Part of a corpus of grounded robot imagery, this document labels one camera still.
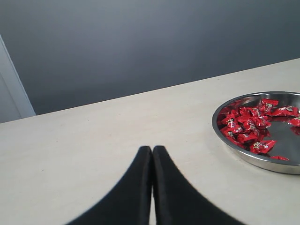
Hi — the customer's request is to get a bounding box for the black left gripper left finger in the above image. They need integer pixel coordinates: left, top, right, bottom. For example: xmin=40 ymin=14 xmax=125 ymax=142
xmin=69 ymin=146 xmax=153 ymax=225

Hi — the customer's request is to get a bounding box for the red wrapped candy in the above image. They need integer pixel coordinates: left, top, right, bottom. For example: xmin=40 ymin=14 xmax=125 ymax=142
xmin=271 ymin=105 xmax=299 ymax=117
xmin=249 ymin=140 xmax=277 ymax=154
xmin=257 ymin=98 xmax=279 ymax=115
xmin=221 ymin=114 xmax=242 ymax=133

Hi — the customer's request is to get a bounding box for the round steel plate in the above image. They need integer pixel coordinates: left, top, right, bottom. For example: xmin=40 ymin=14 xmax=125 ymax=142
xmin=212 ymin=91 xmax=300 ymax=174

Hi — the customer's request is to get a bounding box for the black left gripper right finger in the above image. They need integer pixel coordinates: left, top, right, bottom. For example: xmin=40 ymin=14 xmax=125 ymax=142
xmin=152 ymin=145 xmax=242 ymax=225

